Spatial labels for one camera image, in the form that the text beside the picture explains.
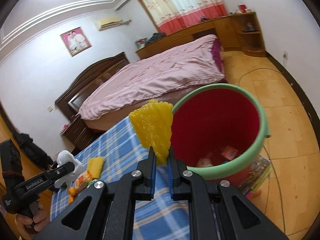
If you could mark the dark wooden nightstand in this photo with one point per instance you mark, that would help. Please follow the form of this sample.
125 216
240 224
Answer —
80 135

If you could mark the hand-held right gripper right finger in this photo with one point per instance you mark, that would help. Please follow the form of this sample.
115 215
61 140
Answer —
171 180

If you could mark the white elephant plush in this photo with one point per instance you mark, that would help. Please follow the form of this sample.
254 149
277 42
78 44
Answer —
66 156

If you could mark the floral curtain red hem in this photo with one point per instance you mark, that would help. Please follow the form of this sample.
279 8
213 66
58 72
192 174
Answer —
182 2

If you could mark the orange cardboard box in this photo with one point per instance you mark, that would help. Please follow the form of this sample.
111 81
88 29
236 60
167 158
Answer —
228 152

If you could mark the red bucket with green rim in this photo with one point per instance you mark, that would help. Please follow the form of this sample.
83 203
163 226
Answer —
220 120

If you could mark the dark wooden bed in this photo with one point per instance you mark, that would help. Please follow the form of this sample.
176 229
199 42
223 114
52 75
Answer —
100 70

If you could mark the person's left hand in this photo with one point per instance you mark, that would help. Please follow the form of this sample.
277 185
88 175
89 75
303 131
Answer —
40 220

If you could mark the black jacket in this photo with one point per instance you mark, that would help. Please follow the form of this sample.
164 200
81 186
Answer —
32 150

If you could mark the wall air conditioner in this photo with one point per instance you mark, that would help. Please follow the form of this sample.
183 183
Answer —
108 23

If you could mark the orange snack packet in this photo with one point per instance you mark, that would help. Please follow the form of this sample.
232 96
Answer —
81 182

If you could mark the small photo frame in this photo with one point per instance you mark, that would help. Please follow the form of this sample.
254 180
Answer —
140 42

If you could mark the wall switch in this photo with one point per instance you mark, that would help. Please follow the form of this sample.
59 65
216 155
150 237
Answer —
50 109

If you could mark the small black toy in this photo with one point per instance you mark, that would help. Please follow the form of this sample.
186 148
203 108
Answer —
203 18

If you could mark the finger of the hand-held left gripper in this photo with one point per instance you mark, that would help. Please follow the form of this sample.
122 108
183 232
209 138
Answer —
62 170

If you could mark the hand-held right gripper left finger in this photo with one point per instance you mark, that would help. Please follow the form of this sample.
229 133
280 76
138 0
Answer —
153 180

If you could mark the red box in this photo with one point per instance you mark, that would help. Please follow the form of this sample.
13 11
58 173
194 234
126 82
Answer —
242 8

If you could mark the pink blanket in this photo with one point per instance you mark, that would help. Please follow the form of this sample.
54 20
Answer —
162 72

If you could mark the white plastic bag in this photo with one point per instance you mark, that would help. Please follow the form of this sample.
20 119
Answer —
204 161

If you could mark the framed wall photo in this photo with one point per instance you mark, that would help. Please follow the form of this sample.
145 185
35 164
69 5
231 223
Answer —
75 41

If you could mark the blue plaid tablecloth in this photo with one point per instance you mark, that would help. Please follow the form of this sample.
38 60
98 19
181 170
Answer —
120 150

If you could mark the yellow foam net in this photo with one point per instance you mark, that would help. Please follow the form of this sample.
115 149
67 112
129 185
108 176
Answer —
96 166
155 127

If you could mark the dark clothes pile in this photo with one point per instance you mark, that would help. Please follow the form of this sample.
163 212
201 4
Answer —
156 37

